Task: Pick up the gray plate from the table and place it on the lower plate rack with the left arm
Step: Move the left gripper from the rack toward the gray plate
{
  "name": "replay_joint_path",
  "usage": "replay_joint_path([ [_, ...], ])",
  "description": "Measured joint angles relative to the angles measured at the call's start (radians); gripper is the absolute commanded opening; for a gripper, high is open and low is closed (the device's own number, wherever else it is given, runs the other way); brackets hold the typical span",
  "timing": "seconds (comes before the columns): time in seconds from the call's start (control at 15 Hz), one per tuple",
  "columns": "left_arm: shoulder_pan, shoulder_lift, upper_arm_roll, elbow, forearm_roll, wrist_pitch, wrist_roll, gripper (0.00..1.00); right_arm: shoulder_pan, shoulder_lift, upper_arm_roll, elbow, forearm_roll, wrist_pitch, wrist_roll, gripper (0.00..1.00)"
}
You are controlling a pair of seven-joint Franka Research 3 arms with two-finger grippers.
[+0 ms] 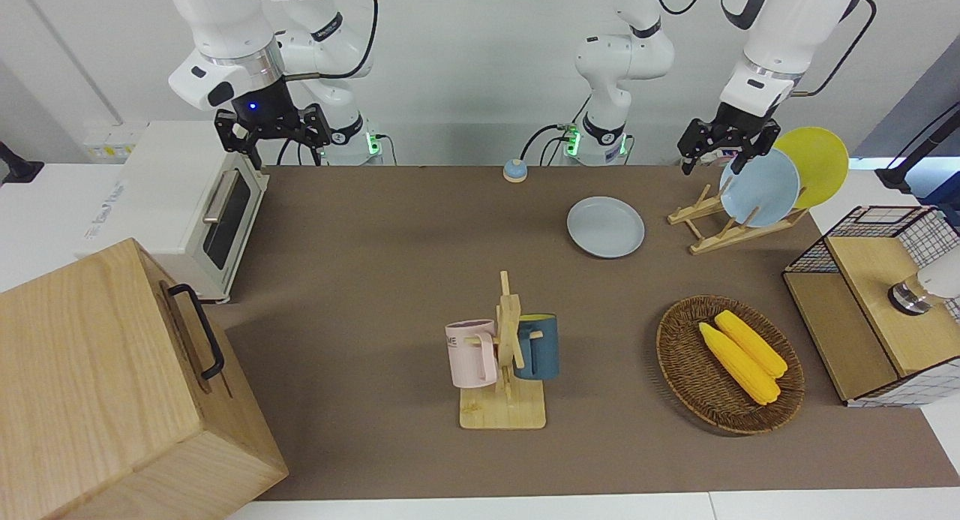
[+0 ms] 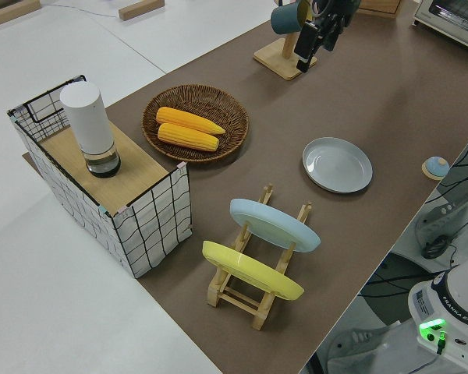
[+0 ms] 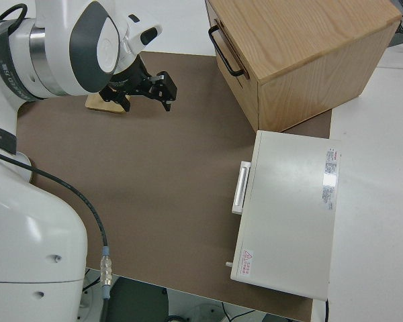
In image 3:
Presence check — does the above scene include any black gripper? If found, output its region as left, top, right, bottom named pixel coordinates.
left=99, top=59, right=179, bottom=113

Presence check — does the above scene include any white oven door handle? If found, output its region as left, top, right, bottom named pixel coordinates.
left=230, top=161, right=253, bottom=215

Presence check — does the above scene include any small wooden block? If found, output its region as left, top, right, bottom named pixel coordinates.
left=85, top=93, right=132, bottom=115

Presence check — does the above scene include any light wooden cabinet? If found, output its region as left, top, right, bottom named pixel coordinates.
left=204, top=0, right=402, bottom=133

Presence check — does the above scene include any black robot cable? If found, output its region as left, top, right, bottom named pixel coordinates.
left=0, top=3, right=114, bottom=322

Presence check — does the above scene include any white toaster oven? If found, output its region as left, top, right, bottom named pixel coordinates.
left=224, top=129, right=343, bottom=301

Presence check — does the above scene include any brown table mat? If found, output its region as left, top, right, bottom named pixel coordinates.
left=15, top=50, right=333, bottom=318

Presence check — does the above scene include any black cabinet handle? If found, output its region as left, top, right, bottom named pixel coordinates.
left=208, top=25, right=250, bottom=78

